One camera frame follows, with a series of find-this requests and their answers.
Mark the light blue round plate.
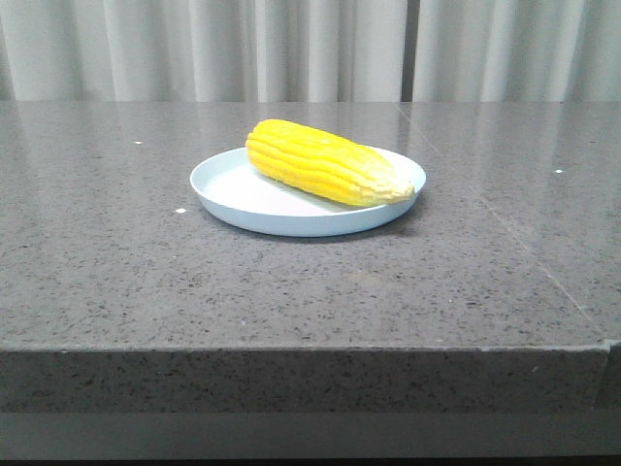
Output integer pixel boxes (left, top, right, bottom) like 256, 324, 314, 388
190, 148, 416, 238

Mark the yellow corn cob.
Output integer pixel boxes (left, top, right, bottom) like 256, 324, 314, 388
245, 119, 415, 207

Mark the grey pleated curtain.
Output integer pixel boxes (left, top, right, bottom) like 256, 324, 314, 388
1, 1, 620, 102

